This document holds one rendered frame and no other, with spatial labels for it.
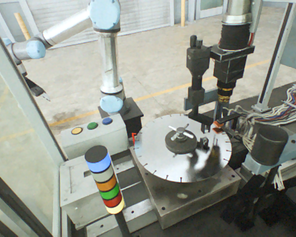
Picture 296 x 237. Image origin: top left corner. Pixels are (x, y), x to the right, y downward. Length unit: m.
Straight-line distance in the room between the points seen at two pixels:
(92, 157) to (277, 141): 0.38
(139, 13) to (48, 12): 2.55
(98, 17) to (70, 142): 0.51
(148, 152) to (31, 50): 0.67
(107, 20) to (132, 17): 5.83
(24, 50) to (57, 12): 5.35
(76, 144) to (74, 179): 0.20
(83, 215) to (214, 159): 0.47
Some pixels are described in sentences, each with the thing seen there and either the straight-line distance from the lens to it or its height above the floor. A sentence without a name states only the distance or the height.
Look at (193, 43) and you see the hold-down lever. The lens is 0.60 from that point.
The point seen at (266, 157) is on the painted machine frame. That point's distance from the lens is 0.51.
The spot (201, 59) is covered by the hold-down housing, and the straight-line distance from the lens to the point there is 0.57.
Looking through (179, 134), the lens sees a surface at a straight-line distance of 0.65.
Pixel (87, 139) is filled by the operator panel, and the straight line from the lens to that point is 0.87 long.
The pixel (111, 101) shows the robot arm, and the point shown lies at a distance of 0.98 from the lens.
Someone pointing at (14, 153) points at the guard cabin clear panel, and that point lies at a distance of 0.59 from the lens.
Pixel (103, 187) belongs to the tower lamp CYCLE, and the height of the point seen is 1.08.
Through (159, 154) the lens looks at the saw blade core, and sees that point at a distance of 0.64.
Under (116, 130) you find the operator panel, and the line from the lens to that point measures 0.87.
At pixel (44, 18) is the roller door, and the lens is 6.37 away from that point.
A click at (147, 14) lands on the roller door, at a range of 6.83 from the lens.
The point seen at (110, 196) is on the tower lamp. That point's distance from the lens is 0.47.
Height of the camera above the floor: 1.43
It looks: 36 degrees down
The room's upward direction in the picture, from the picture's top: 7 degrees counter-clockwise
